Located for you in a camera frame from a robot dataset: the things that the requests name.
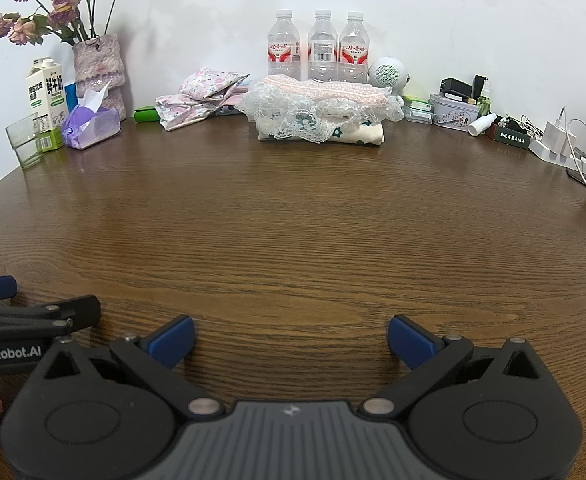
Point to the green white small box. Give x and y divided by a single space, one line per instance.
415 107

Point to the green spray bottle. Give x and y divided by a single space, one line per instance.
483 100

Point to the purple tissue pack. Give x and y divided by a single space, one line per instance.
93 127

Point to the white round speaker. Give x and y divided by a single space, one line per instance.
388 72

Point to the white power strip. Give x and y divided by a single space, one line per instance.
553 156

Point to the black small box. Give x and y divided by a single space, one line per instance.
455 87

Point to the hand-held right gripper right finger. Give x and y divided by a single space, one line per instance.
413 342

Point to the lilac floral folded clothes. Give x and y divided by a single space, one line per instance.
213 82

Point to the fuzzy pink wrapped vase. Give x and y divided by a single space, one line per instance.
100 60

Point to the white charger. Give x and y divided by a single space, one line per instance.
555 135

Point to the green plastic object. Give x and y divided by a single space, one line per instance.
145 114

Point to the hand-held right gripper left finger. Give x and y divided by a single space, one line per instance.
173 340

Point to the white green milk carton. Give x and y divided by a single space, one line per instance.
48 90

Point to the dark labelled box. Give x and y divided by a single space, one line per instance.
510 140

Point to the white cloth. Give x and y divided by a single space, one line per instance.
323 95

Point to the pink floral folded clothes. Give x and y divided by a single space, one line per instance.
180 110

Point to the clear water bottle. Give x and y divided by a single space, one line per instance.
283 45
323 45
355 45

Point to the blue container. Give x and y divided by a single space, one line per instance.
70 97

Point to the white spray bottle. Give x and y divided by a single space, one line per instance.
482 124

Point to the clear glass container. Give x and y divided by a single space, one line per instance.
23 145

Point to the printed metal tin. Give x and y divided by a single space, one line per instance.
453 112

